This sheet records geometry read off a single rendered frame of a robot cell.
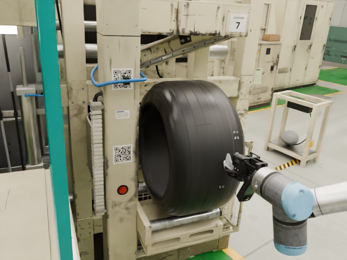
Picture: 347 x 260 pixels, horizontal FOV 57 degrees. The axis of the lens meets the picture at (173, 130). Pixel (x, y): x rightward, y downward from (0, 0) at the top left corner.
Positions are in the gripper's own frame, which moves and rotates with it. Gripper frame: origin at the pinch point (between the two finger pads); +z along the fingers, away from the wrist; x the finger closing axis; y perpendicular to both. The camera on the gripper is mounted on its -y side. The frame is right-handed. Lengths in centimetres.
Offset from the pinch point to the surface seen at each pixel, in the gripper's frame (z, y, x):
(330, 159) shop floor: 190, -101, -282
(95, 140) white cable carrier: 21.4, 7.4, 42.9
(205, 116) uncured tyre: 7.6, 16.4, 5.5
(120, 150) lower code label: 20.9, 2.7, 34.0
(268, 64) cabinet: 395, 8, -334
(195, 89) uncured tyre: 18.9, 24.8, 3.9
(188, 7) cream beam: 41, 57, -2
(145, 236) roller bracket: 13.7, -31.5, 26.9
